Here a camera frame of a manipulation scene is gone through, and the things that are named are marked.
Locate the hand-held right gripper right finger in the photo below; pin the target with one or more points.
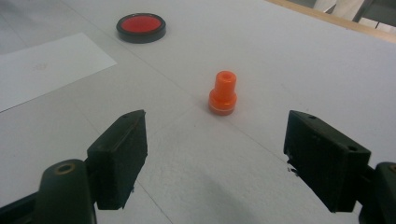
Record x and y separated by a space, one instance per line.
323 158

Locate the round red ink pad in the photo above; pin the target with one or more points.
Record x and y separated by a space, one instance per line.
140 26

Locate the white desk frame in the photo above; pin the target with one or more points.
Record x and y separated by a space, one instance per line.
342 7

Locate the orange stamp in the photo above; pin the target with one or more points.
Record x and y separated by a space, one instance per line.
223 96

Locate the small white paper sheet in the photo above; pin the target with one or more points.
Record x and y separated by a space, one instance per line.
46 71

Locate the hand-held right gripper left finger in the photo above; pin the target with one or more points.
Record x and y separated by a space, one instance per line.
116 161

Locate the large white table cover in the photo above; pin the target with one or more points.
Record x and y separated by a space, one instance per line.
280 77

